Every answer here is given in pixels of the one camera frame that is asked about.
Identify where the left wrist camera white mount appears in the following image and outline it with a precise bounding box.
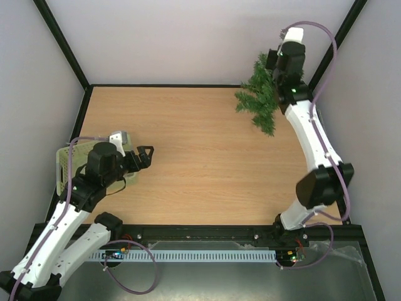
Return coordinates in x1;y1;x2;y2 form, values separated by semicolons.
108;130;128;157

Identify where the small green christmas tree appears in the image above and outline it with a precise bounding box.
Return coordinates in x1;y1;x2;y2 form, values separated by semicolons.
234;53;278;137

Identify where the light blue slotted cable duct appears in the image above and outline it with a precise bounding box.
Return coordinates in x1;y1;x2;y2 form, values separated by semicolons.
87;250;276;263

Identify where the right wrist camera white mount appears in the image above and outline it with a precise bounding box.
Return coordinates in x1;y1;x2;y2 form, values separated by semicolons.
280;27;304;45

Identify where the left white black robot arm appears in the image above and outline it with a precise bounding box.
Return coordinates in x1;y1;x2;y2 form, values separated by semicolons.
1;140;154;300

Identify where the light green plastic basket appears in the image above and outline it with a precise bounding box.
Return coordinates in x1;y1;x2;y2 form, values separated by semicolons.
56;140;137;196

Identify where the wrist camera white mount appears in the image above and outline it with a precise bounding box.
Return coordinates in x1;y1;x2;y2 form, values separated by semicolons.
280;27;304;45
108;130;128;157

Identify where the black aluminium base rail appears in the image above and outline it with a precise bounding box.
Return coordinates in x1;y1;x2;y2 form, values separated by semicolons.
29;223;366;248

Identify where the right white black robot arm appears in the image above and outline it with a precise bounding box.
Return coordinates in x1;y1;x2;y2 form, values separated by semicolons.
266;41;354;246

